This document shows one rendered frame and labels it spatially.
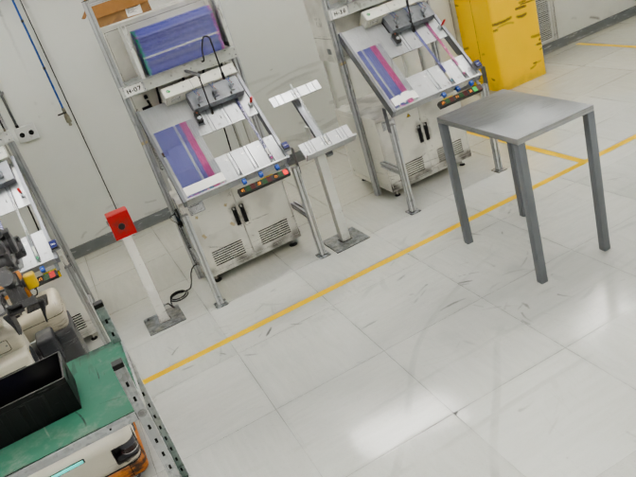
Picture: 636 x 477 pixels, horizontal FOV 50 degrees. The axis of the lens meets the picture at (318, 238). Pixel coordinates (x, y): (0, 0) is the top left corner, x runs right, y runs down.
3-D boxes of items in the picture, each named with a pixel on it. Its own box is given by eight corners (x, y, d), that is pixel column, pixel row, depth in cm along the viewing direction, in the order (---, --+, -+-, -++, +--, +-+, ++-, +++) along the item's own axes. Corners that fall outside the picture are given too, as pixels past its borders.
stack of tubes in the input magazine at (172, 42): (225, 47, 424) (210, 4, 413) (150, 76, 410) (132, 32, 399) (220, 46, 435) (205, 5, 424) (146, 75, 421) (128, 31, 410)
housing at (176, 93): (238, 85, 442) (237, 71, 429) (167, 113, 429) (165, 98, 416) (232, 76, 445) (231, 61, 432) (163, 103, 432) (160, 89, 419)
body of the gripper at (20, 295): (37, 299, 234) (27, 280, 235) (7, 312, 230) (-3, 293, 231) (39, 302, 240) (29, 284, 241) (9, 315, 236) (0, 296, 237)
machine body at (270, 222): (304, 243, 471) (276, 162, 445) (212, 287, 452) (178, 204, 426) (272, 219, 527) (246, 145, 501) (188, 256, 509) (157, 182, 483)
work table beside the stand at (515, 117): (541, 284, 346) (517, 139, 313) (464, 242, 407) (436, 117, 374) (610, 248, 357) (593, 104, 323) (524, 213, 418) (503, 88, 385)
